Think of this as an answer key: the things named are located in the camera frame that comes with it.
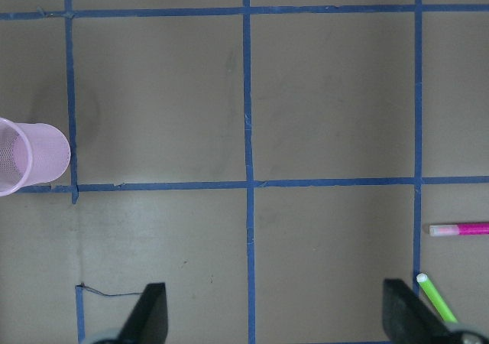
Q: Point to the pink mesh cup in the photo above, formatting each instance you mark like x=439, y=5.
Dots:
x=31, y=154

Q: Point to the green highlighter pen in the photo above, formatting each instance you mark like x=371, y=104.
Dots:
x=435, y=298

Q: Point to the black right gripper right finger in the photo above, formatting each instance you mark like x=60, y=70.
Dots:
x=407, y=320

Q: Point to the pink highlighter pen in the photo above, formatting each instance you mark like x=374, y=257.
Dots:
x=455, y=229

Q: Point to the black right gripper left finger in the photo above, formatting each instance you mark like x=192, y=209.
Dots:
x=148, y=321

